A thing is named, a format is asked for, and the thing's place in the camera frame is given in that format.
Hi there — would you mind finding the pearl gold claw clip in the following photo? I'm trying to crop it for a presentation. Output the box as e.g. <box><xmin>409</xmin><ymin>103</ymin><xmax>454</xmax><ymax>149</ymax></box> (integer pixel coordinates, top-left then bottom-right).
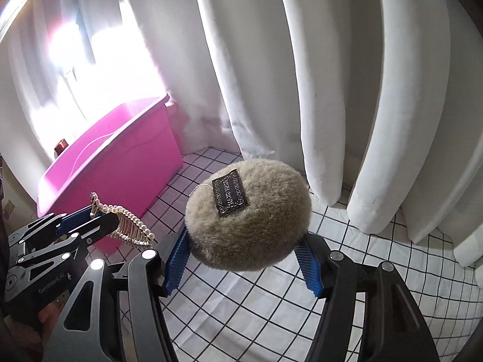
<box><xmin>89</xmin><ymin>192</ymin><xmax>155</xmax><ymax>248</ymax></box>

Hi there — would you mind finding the beige fluffy hair clip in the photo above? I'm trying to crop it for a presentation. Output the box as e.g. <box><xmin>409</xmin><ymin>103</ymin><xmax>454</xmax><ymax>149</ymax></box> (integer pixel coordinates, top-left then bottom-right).
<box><xmin>185</xmin><ymin>159</ymin><xmax>312</xmax><ymax>271</ymax></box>

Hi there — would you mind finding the black grid white tablecloth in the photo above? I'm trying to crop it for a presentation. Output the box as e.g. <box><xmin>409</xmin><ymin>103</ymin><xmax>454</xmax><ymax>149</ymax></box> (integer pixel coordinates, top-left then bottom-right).
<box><xmin>84</xmin><ymin>146</ymin><xmax>483</xmax><ymax>362</ymax></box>

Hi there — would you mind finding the pink plastic tub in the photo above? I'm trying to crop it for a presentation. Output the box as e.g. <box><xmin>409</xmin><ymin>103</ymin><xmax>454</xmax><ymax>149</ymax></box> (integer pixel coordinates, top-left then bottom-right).
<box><xmin>36</xmin><ymin>93</ymin><xmax>185</xmax><ymax>255</ymax></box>

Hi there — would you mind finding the red metal thermos bottle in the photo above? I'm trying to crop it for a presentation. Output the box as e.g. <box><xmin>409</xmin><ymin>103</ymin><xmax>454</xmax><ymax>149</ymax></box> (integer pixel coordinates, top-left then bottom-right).
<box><xmin>54</xmin><ymin>139</ymin><xmax>69</xmax><ymax>157</ymax></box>

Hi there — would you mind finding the white curtain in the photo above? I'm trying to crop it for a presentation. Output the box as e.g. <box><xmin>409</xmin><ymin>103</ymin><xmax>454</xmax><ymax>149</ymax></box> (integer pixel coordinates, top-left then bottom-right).
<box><xmin>1</xmin><ymin>0</ymin><xmax>482</xmax><ymax>266</ymax></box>

